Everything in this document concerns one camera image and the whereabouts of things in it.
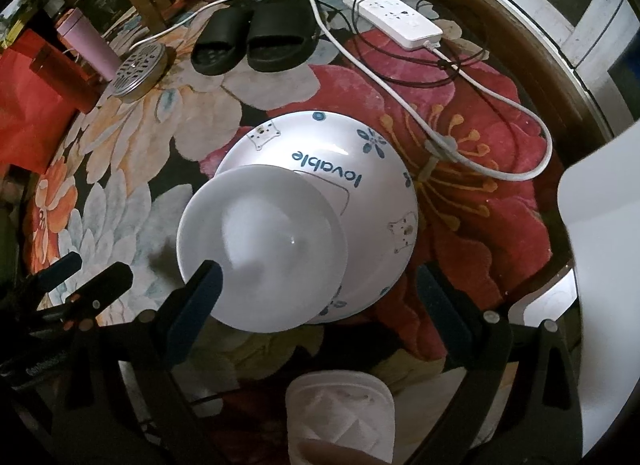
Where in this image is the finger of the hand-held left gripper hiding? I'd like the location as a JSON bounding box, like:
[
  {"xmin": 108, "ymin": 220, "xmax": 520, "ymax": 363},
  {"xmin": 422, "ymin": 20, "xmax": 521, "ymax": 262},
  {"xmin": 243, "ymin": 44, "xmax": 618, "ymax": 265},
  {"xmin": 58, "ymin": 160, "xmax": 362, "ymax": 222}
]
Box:
[
  {"xmin": 30, "ymin": 261, "xmax": 135, "ymax": 331},
  {"xmin": 22, "ymin": 251, "xmax": 83, "ymax": 293}
]

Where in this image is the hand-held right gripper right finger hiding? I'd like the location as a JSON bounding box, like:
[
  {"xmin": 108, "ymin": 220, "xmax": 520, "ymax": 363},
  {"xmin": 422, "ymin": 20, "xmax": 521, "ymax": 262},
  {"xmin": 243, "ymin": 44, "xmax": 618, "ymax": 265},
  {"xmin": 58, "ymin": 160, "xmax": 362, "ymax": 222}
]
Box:
[{"xmin": 415, "ymin": 262, "xmax": 586, "ymax": 465}]

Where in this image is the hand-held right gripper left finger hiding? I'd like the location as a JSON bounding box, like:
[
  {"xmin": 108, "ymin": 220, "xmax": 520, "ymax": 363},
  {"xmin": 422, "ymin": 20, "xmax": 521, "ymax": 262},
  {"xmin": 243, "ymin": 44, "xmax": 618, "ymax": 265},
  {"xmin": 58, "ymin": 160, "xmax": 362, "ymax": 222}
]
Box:
[{"xmin": 50, "ymin": 260, "xmax": 224, "ymax": 465}]

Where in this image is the white bowl brown exterior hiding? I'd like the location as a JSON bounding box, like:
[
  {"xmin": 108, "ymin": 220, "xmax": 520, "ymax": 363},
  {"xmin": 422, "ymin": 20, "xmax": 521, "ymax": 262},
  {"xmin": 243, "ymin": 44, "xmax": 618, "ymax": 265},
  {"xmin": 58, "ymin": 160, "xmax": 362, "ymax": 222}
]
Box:
[{"xmin": 176, "ymin": 165, "xmax": 349, "ymax": 333}]

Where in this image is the white cartoon printed plate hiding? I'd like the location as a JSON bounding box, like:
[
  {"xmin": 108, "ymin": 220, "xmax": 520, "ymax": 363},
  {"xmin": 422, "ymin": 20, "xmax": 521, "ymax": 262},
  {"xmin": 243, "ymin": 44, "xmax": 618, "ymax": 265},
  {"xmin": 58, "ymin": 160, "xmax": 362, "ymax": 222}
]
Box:
[{"xmin": 215, "ymin": 110, "xmax": 420, "ymax": 324}]

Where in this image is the floral rug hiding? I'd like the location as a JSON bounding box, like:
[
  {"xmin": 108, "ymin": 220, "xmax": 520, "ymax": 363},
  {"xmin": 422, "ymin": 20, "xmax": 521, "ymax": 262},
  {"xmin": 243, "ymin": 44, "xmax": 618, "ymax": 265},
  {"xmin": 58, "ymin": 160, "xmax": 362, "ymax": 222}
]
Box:
[{"xmin": 20, "ymin": 0, "xmax": 591, "ymax": 465}]

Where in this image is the white house slipper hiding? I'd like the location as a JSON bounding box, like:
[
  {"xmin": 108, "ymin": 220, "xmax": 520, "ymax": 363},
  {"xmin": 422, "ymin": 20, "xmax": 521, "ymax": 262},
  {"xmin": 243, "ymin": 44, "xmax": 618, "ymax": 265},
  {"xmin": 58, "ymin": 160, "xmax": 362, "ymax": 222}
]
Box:
[{"xmin": 285, "ymin": 370, "xmax": 397, "ymax": 465}]

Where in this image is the red bag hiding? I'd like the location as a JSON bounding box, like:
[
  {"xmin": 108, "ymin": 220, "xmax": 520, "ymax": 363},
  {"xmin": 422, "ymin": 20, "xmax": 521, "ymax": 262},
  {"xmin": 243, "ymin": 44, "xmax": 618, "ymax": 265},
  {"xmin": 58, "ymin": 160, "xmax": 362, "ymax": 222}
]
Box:
[{"xmin": 0, "ymin": 29, "xmax": 83, "ymax": 168}]

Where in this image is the translucent red bottle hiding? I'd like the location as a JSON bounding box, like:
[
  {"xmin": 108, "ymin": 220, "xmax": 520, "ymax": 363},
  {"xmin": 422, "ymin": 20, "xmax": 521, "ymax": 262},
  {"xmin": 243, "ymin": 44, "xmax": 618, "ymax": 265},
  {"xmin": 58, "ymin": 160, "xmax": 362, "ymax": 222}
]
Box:
[{"xmin": 30, "ymin": 49, "xmax": 103, "ymax": 114}]

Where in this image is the white plastic chair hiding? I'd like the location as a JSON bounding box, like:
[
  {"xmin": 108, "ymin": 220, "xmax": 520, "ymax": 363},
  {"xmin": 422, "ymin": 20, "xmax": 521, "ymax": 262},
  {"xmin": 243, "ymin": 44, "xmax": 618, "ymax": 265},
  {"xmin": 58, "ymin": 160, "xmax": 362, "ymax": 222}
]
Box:
[{"xmin": 510, "ymin": 120, "xmax": 640, "ymax": 446}]

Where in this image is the round perforated metal tin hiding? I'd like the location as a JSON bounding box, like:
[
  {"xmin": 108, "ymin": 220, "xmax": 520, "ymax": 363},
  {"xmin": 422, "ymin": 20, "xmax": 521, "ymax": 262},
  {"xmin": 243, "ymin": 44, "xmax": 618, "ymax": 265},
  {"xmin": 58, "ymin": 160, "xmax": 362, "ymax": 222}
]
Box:
[{"xmin": 109, "ymin": 42, "xmax": 169, "ymax": 103}]

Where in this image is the pink bottle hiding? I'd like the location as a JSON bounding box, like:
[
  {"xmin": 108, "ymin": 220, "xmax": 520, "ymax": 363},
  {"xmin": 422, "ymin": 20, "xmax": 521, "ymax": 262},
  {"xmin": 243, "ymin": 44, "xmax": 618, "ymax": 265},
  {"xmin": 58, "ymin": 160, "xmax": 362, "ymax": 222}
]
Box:
[{"xmin": 55, "ymin": 7, "xmax": 123, "ymax": 82}]

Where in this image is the dark printed box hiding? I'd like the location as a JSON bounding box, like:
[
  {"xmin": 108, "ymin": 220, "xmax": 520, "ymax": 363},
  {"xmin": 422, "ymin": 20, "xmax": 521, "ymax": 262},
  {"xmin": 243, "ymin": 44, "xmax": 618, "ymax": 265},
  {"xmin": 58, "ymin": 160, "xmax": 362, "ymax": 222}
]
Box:
[{"xmin": 75, "ymin": 0, "xmax": 136, "ymax": 28}]

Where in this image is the white power strip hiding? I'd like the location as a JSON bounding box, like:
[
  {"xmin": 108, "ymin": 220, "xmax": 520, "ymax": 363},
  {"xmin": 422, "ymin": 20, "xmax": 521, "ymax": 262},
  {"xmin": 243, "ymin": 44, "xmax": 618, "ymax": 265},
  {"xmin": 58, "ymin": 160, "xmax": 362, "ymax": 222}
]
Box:
[{"xmin": 342, "ymin": 0, "xmax": 445, "ymax": 52}]

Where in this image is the thick white cable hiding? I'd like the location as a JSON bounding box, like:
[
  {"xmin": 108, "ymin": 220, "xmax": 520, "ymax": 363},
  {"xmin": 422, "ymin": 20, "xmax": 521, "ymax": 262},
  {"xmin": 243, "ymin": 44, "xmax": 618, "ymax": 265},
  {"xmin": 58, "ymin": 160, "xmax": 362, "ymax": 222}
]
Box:
[{"xmin": 120, "ymin": 0, "xmax": 553, "ymax": 180}]

